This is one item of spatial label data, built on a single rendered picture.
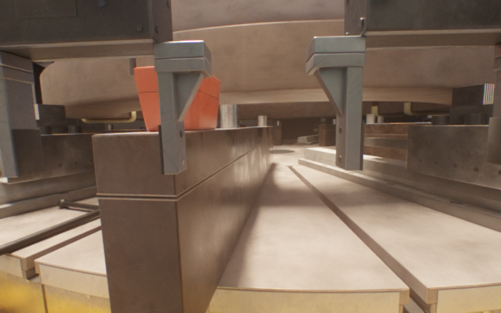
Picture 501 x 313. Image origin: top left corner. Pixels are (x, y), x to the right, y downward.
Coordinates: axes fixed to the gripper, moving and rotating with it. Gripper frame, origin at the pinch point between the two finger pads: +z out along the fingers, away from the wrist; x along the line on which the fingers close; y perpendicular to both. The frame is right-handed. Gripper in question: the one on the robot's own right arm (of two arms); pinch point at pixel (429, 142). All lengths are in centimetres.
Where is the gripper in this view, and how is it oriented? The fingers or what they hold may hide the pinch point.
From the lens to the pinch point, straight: 25.4
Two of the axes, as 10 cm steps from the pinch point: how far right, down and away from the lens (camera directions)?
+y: -0.2, 1.2, -9.9
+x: 10.0, -0.2, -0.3
